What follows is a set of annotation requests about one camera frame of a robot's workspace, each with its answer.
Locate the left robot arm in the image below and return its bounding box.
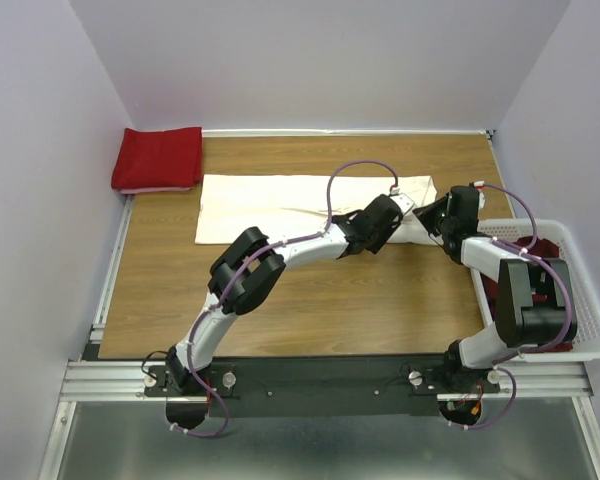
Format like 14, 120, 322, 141
166, 193, 415, 395

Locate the folded red t-shirt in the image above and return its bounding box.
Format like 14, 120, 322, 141
111, 127, 203, 191

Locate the aluminium front frame rail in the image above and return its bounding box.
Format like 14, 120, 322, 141
59, 357, 151, 404

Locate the aluminium rail left side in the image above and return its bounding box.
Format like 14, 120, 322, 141
81, 195, 134, 361

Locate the white plastic laundry basket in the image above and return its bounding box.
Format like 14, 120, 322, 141
470, 219, 600, 363

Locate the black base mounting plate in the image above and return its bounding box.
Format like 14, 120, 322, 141
144, 354, 500, 428

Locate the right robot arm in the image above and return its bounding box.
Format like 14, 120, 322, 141
414, 181, 577, 392

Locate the white t-shirt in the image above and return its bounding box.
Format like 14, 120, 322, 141
195, 174, 437, 245

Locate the dark red t-shirt in basket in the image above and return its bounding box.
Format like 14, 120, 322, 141
481, 236, 578, 353

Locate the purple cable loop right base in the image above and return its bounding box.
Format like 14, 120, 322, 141
447, 367, 517, 432

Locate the white rear table edge strip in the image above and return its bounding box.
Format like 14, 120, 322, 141
202, 128, 496, 138

